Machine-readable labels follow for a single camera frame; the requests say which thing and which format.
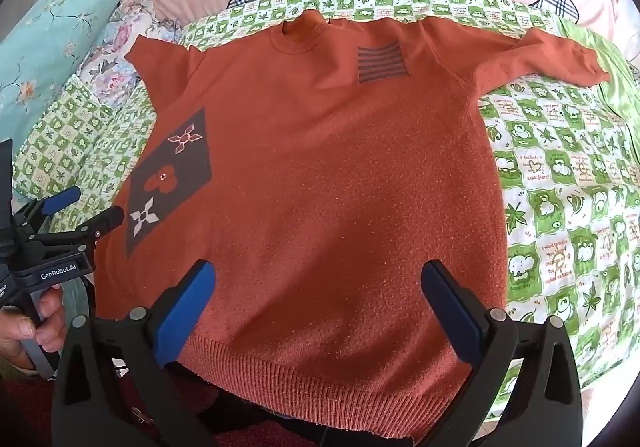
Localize person's left hand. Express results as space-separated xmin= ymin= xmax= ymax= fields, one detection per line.
xmin=0 ymin=284 xmax=67 ymax=370

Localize green checkered bedsheet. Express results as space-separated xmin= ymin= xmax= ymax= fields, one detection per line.
xmin=12 ymin=0 xmax=640 ymax=423

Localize white floral cloth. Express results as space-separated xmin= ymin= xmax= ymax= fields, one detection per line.
xmin=75 ymin=2 xmax=186 ymax=88

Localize teal floral cloth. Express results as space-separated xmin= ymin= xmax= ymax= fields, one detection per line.
xmin=0 ymin=0 xmax=153 ymax=148

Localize person's dark red clothing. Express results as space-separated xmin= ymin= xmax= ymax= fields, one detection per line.
xmin=0 ymin=364 xmax=351 ymax=447

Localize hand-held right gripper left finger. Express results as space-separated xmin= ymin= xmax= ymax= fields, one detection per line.
xmin=52 ymin=259 xmax=218 ymax=447

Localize orange knit sweater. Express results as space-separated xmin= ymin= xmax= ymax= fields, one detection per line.
xmin=92 ymin=10 xmax=612 ymax=410

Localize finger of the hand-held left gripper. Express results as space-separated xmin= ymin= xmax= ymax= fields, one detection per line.
xmin=30 ymin=205 xmax=125 ymax=258
xmin=15 ymin=186 xmax=82 ymax=228

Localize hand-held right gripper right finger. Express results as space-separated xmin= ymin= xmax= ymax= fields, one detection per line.
xmin=421 ymin=259 xmax=583 ymax=447

